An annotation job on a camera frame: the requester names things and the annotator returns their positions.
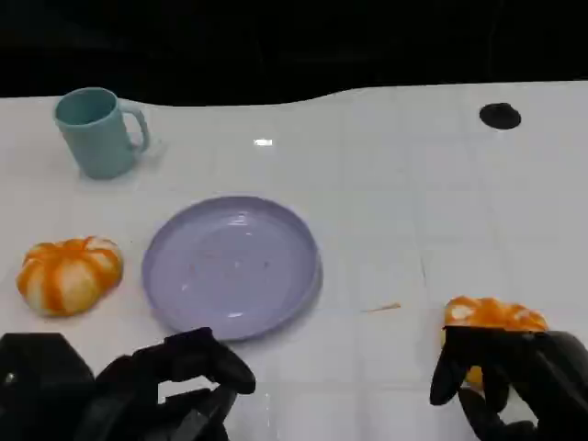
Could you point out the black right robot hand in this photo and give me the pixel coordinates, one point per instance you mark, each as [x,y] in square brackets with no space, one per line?
[546,372]

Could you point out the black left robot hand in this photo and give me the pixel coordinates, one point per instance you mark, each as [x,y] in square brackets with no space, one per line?
[138,390]

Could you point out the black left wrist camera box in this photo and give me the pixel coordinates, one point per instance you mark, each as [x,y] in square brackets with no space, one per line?
[41,381]

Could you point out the pale green mug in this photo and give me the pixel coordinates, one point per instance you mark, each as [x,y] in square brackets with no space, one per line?
[96,147]

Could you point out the black table grommet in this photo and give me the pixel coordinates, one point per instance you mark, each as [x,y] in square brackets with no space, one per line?
[500,116]

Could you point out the lilac plate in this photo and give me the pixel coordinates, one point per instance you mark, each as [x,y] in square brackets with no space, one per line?
[229,266]

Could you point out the thin orange sliver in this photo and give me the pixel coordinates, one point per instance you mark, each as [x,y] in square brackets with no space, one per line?
[381,308]

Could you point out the orange and white bread roll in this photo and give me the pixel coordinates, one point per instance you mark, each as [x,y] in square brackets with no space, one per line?
[496,314]
[69,278]

